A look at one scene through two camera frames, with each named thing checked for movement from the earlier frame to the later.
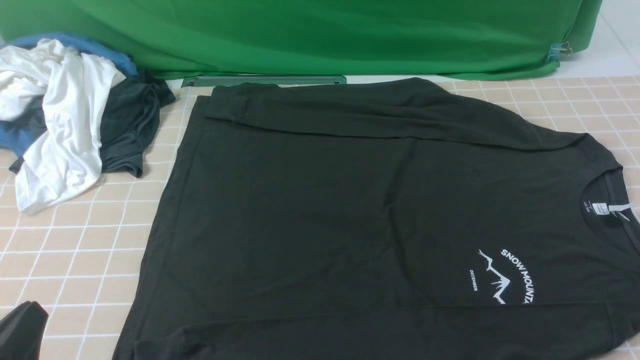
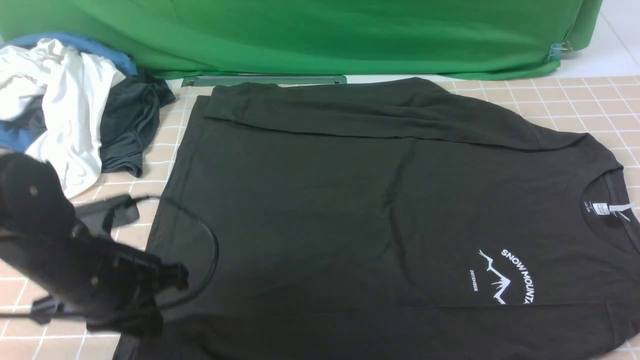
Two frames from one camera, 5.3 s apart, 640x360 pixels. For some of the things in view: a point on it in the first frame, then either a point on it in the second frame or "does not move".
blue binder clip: (557, 50) does not move
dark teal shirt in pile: (131, 119) does not move
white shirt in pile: (73, 87) does not move
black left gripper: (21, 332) to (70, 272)
